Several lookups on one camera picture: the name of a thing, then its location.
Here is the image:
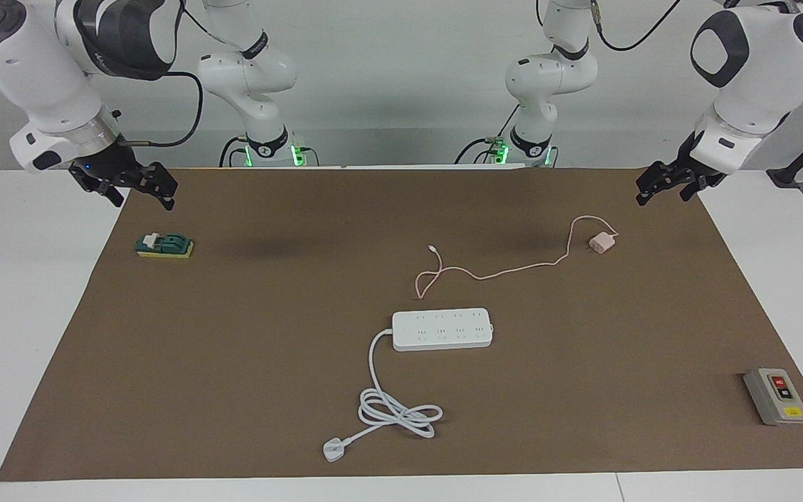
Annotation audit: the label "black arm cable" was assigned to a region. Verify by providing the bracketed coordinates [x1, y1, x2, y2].
[126, 70, 205, 149]
[588, 0, 682, 52]

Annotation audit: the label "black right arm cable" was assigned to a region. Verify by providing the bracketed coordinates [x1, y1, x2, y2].
[126, 70, 205, 149]

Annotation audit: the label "white power strip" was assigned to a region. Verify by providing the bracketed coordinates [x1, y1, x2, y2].
[392, 307, 494, 351]

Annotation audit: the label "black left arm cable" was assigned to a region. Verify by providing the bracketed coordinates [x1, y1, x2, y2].
[588, 0, 682, 52]

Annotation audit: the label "black right base cables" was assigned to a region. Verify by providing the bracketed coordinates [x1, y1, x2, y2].
[218, 134, 250, 168]

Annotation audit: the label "brown table mat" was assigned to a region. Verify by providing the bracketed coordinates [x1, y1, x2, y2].
[0, 166, 803, 482]

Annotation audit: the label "pink charging cable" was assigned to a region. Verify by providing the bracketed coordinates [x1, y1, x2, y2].
[415, 215, 615, 301]

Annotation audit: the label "grey push button box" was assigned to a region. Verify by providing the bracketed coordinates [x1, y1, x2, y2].
[743, 367, 803, 427]

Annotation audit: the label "green knife switch yellow base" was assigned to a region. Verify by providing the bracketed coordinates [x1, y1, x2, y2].
[135, 232, 194, 259]

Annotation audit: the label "white power cord with plug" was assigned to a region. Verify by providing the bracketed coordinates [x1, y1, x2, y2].
[323, 328, 444, 463]

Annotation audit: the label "black left base cables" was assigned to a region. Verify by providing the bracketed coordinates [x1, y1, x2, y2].
[454, 105, 522, 166]

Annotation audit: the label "black base cables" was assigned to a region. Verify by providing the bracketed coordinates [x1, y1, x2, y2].
[218, 134, 250, 168]
[454, 105, 522, 166]

